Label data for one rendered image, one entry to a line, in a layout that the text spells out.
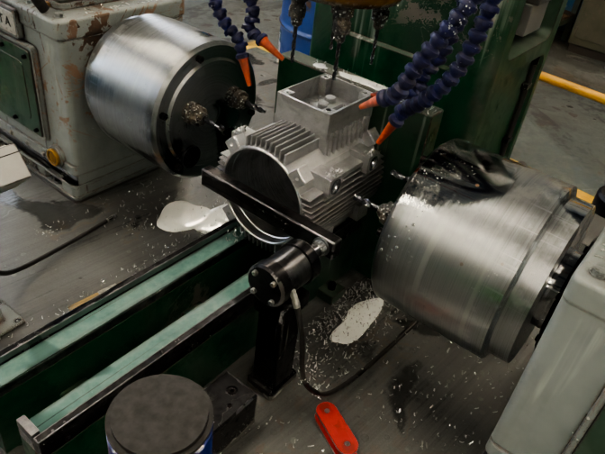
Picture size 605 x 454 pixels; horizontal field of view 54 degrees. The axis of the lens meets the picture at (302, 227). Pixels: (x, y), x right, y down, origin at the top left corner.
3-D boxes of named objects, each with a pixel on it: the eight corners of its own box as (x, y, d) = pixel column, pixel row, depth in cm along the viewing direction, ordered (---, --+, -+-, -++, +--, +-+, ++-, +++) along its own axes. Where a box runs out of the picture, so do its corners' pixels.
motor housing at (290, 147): (290, 178, 112) (301, 83, 100) (373, 222, 103) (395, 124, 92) (213, 221, 98) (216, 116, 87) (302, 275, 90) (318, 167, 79)
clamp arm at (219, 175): (342, 253, 82) (212, 178, 94) (346, 236, 81) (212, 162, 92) (327, 264, 80) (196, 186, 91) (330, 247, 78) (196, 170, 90)
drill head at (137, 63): (147, 97, 134) (141, -19, 119) (268, 160, 117) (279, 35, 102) (46, 130, 117) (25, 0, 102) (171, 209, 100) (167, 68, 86)
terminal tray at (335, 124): (317, 112, 101) (323, 71, 97) (369, 135, 96) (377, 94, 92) (271, 133, 93) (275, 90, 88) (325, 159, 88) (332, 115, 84)
